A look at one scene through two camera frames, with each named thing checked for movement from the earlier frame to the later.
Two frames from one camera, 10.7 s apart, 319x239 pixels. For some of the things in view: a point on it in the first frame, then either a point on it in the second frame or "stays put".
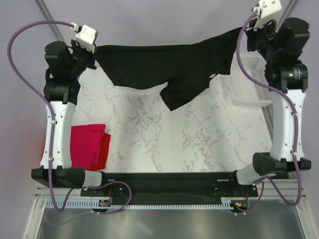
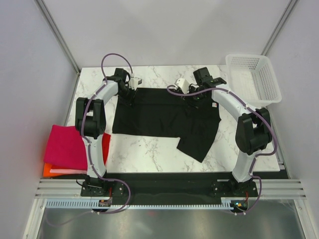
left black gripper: (91, 55) -> (130, 100)
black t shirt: (186, 68) -> (166, 112)
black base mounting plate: (170, 187) stays put
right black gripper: (252, 34) -> (191, 88)
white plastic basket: (237, 90) stays put
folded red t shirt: (101, 157) stays put
